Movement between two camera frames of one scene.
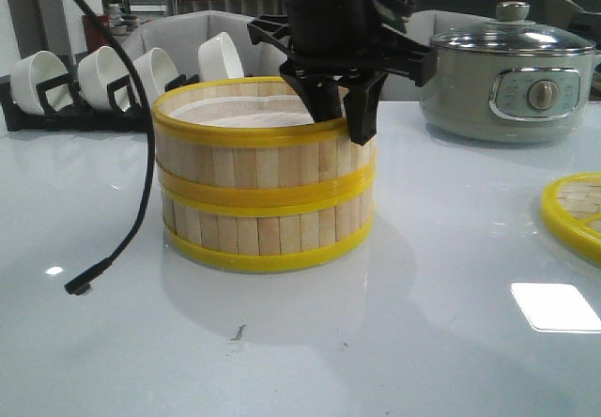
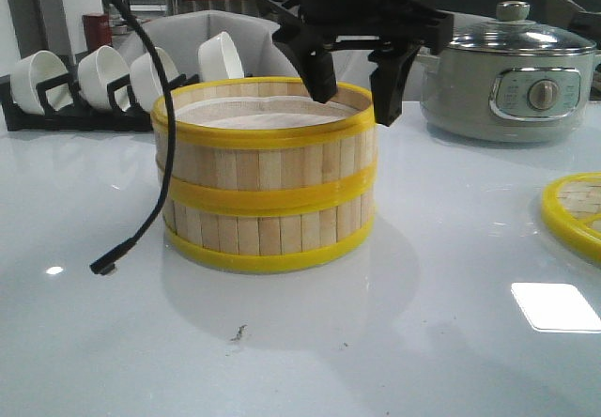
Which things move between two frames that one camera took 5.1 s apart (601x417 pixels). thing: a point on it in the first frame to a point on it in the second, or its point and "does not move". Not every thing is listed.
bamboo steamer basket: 248,146 does not move
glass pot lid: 513,33 does not move
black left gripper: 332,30 to 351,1
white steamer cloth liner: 253,111 does not move
